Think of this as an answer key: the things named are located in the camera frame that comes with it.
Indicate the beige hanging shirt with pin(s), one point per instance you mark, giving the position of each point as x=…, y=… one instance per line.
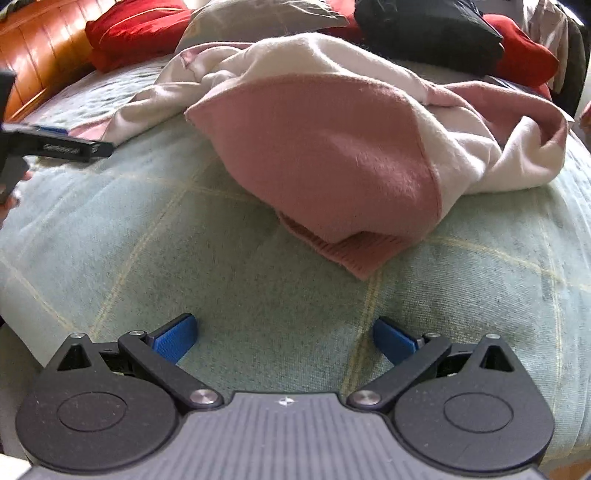
x=547, y=32

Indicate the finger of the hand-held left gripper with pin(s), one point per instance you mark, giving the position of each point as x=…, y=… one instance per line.
x=51, y=129
x=64, y=148

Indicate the black backpack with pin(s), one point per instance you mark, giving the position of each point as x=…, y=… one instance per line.
x=425, y=32

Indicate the grey pillow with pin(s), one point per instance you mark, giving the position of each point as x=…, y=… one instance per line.
x=258, y=18

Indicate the wooden headboard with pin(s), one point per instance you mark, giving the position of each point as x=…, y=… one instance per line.
x=41, y=50

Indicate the person's left hand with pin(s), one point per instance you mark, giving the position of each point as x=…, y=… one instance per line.
x=25, y=177

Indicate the dark hanging garment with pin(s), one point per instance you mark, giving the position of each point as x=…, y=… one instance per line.
x=576, y=64

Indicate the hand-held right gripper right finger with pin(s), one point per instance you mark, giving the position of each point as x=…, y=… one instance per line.
x=392, y=341

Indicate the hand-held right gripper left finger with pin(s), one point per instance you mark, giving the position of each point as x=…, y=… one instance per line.
x=175, y=339

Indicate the green plaid bedspread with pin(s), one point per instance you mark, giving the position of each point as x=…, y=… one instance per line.
x=138, y=254

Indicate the red pillow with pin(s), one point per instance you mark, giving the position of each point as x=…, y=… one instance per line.
x=134, y=32

